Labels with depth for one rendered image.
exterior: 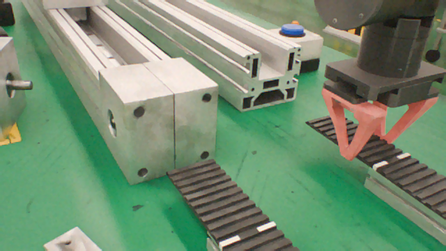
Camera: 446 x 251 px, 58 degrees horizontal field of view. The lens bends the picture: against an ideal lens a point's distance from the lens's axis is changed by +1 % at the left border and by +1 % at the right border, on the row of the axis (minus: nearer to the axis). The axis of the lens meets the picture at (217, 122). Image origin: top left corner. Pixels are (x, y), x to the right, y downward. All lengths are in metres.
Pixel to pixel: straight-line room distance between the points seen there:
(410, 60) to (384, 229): 0.16
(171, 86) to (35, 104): 0.26
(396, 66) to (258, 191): 0.18
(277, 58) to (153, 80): 0.23
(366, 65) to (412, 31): 0.05
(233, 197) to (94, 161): 0.18
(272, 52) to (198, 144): 0.23
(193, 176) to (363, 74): 0.19
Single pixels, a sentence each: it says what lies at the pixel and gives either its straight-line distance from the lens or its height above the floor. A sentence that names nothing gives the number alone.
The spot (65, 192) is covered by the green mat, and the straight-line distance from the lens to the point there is 0.43.
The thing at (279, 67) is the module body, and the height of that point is 0.83.
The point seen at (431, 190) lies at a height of 0.81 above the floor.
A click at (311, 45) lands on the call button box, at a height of 0.83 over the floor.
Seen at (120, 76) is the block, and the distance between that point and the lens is 0.43.
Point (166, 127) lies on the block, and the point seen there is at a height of 0.84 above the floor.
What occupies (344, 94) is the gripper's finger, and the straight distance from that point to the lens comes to 0.40.
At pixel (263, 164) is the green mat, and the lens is 0.46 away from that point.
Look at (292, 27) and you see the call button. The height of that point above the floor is 0.85.
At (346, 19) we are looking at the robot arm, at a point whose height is 0.97.
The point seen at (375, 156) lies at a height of 0.82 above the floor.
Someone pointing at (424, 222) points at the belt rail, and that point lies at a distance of 0.43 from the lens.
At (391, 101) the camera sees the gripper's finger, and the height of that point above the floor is 0.89.
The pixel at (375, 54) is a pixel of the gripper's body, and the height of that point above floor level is 0.92.
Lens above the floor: 1.04
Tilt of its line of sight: 29 degrees down
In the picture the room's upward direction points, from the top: 3 degrees clockwise
